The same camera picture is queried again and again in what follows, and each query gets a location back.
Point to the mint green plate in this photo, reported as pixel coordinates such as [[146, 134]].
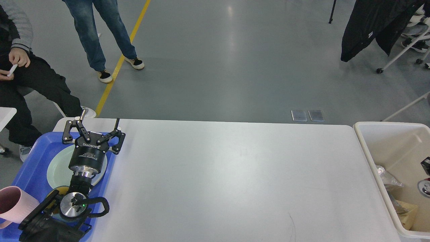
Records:
[[58, 172]]

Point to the left floor socket plate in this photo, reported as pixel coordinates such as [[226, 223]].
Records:
[[299, 115]]

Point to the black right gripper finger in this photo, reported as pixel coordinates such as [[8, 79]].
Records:
[[425, 164]]

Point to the white plastic bin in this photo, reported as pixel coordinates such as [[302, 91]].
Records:
[[399, 148]]

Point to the seated person at left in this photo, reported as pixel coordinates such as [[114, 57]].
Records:
[[32, 72]]

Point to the small foil sheet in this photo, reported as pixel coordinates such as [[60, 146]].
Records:
[[389, 181]]

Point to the grey table leg at right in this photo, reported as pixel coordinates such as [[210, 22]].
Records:
[[421, 98]]

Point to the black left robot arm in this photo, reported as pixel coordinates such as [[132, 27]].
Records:
[[63, 218]]

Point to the white office chair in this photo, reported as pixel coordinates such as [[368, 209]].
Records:
[[380, 20]]

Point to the crushed red soda can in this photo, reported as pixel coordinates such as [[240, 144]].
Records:
[[423, 187]]

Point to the white side table corner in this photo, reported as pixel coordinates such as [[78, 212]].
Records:
[[6, 114]]

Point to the pink plate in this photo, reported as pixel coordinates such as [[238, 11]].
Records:
[[99, 176]]

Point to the right floor socket plate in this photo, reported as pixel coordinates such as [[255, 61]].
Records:
[[316, 115]]

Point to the small white handheld object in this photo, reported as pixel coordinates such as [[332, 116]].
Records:
[[11, 71]]

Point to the floor socket plate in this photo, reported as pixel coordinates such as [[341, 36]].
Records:
[[299, 115], [316, 115]]

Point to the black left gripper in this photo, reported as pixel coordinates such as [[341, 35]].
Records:
[[89, 156]]

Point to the pink mug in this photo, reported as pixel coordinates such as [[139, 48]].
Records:
[[15, 205]]

